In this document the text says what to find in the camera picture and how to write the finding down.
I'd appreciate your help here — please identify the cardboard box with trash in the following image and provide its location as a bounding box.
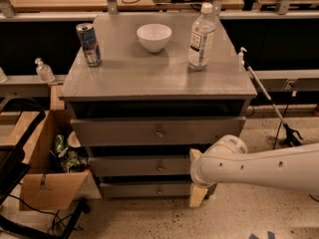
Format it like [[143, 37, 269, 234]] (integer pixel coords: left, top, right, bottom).
[[20, 111, 90, 210]]

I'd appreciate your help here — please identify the grey drawer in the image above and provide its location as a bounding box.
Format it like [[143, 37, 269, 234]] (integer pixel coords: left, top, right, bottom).
[[100, 181, 190, 198], [71, 117, 245, 146], [89, 155, 190, 177]]

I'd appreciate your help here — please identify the black chair frame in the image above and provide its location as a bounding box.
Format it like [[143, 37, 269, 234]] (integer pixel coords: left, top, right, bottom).
[[0, 96, 90, 239]]

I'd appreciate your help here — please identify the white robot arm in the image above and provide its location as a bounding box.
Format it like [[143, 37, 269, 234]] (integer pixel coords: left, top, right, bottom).
[[189, 134, 319, 207]]

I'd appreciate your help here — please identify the grey bottom drawer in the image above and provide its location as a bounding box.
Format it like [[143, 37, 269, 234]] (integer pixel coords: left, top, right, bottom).
[[100, 181, 190, 198]]

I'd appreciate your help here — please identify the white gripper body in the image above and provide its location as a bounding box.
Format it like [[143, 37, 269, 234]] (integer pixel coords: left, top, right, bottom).
[[190, 157, 212, 186]]

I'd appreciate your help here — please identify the black floor cable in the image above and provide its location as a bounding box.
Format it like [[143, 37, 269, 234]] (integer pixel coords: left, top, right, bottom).
[[272, 89, 298, 150]]

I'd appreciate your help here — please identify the grey wooden drawer cabinet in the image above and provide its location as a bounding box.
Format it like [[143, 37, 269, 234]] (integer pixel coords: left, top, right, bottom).
[[62, 13, 256, 184]]

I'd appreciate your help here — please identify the energy drink can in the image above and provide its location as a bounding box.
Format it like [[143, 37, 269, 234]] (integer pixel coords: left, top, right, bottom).
[[76, 23, 101, 67]]

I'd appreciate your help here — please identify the small white pump bottle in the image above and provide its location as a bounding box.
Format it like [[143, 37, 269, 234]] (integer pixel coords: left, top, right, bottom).
[[238, 47, 247, 70]]

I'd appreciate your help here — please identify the clear plastic water bottle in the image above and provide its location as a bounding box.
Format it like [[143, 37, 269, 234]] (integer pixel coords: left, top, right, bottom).
[[188, 3, 215, 71]]

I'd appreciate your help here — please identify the clear sanitizer pump bottle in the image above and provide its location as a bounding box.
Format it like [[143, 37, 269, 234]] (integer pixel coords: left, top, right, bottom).
[[35, 58, 55, 83]]

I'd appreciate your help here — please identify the white ceramic bowl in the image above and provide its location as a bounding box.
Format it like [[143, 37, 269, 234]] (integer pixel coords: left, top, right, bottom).
[[137, 24, 172, 53]]

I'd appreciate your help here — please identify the grey top drawer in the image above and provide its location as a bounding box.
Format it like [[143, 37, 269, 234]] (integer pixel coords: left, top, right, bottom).
[[71, 117, 245, 146]]

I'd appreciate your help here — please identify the white reacher grabber stick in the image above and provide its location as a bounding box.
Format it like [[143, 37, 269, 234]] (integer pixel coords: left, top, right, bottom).
[[245, 61, 302, 146]]

